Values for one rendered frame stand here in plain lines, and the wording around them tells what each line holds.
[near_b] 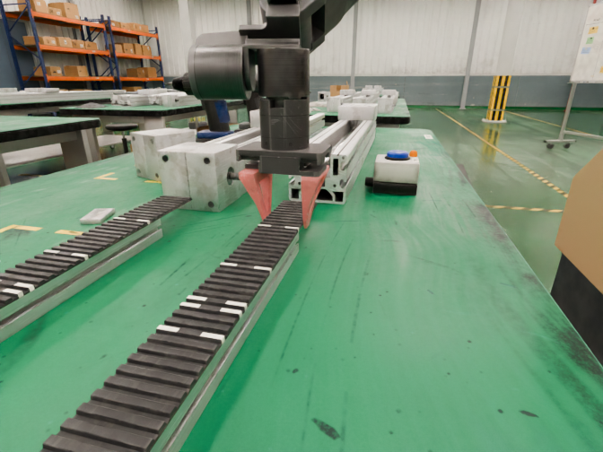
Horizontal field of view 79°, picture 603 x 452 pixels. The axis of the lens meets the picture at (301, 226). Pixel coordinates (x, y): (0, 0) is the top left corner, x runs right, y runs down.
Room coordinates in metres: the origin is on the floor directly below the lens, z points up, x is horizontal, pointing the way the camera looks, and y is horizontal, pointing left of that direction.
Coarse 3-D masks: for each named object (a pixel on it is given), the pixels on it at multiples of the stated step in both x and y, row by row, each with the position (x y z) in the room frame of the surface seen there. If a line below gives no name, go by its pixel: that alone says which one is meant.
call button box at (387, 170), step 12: (384, 156) 0.71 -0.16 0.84; (408, 156) 0.70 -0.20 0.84; (384, 168) 0.66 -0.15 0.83; (396, 168) 0.65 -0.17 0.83; (408, 168) 0.65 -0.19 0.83; (372, 180) 0.69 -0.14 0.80; (384, 180) 0.66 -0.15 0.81; (396, 180) 0.65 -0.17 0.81; (408, 180) 0.65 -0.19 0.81; (372, 192) 0.66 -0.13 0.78; (384, 192) 0.66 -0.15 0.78; (396, 192) 0.65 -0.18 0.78; (408, 192) 0.65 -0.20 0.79
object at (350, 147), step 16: (336, 128) 0.96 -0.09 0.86; (368, 128) 1.01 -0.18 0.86; (336, 144) 0.87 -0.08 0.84; (352, 144) 0.69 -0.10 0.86; (368, 144) 1.05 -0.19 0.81; (336, 160) 0.64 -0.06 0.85; (352, 160) 0.67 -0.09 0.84; (336, 176) 0.60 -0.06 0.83; (352, 176) 0.68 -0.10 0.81; (320, 192) 0.65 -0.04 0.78; (336, 192) 0.62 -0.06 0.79
